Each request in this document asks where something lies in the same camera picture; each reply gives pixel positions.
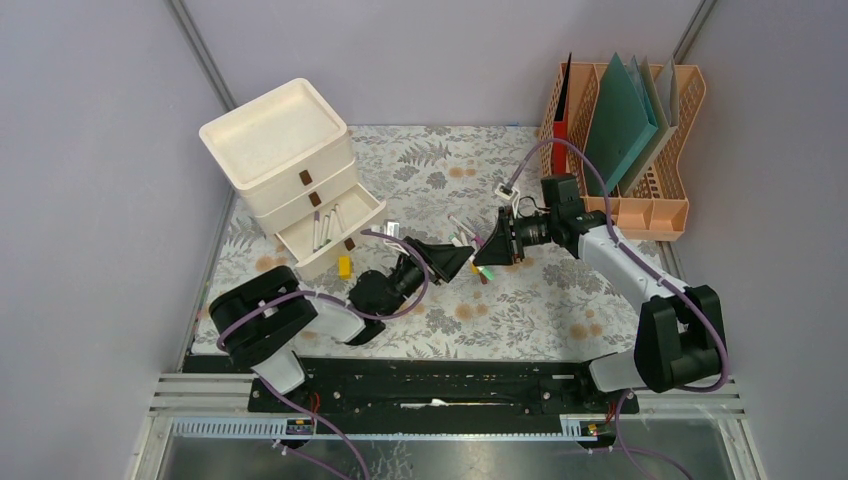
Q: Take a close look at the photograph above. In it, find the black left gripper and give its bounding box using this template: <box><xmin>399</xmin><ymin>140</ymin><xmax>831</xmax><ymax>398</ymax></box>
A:
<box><xmin>381</xmin><ymin>236</ymin><xmax>474</xmax><ymax>318</ymax></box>

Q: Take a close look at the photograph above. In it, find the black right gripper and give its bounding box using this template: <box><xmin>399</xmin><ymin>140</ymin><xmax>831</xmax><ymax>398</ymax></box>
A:
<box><xmin>473</xmin><ymin>206</ymin><xmax>558</xmax><ymax>268</ymax></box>

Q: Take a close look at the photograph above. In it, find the light green capped marker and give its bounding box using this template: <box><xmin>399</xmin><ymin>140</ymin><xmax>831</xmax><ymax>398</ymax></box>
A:
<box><xmin>478</xmin><ymin>267</ymin><xmax>494</xmax><ymax>280</ymax></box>

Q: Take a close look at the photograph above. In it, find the red file folder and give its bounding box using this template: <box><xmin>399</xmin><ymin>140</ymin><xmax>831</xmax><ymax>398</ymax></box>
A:
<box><xmin>550</xmin><ymin>54</ymin><xmax>572</xmax><ymax>175</ymax></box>

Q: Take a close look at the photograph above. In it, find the purple capped white marker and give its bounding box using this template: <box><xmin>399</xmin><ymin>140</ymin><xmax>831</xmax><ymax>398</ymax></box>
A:
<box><xmin>312</xmin><ymin>211</ymin><xmax>322</xmax><ymax>252</ymax></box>

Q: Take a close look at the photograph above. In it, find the teal file folder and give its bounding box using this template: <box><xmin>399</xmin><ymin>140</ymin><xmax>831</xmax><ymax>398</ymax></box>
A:
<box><xmin>584</xmin><ymin>54</ymin><xmax>650</xmax><ymax>196</ymax></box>

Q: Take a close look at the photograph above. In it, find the cream drawer unit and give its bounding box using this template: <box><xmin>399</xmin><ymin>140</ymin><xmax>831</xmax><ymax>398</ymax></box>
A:
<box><xmin>199</xmin><ymin>78</ymin><xmax>387</xmax><ymax>280</ymax></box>

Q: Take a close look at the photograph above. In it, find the beige file folder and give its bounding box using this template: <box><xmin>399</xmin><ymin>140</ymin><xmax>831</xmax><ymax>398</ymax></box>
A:
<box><xmin>618</xmin><ymin>56</ymin><xmax>680</xmax><ymax>196</ymax></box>

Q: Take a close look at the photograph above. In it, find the teal capped white marker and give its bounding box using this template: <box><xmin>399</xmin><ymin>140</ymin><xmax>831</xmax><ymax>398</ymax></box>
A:
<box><xmin>332</xmin><ymin>204</ymin><xmax>346</xmax><ymax>234</ymax></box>

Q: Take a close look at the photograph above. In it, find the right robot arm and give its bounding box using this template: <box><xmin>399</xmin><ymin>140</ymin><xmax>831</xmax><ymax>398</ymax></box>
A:
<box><xmin>474</xmin><ymin>174</ymin><xmax>728</xmax><ymax>412</ymax></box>

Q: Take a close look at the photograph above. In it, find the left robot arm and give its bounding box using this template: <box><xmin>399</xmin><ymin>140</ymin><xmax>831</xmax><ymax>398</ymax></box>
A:
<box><xmin>209</xmin><ymin>237</ymin><xmax>475</xmax><ymax>411</ymax></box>

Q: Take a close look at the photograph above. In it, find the floral desk mat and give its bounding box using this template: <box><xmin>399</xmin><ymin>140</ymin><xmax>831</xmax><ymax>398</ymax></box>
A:
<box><xmin>190</xmin><ymin>125</ymin><xmax>654</xmax><ymax>362</ymax></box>

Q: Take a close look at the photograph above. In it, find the yellow block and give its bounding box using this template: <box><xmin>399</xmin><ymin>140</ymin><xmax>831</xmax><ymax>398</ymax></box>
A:
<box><xmin>337</xmin><ymin>256</ymin><xmax>353</xmax><ymax>280</ymax></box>

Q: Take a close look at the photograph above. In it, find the peach plastic file organizer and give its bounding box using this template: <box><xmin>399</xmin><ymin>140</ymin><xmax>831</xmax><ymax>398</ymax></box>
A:
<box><xmin>539</xmin><ymin>57</ymin><xmax>706</xmax><ymax>241</ymax></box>

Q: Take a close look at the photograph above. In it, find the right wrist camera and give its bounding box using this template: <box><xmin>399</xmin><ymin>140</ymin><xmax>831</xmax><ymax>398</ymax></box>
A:
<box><xmin>494</xmin><ymin>182</ymin><xmax>520</xmax><ymax>211</ymax></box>

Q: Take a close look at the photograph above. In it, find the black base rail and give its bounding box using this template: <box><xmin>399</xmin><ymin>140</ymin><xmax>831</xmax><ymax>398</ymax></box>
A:
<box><xmin>248</xmin><ymin>357</ymin><xmax>621</xmax><ymax>418</ymax></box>

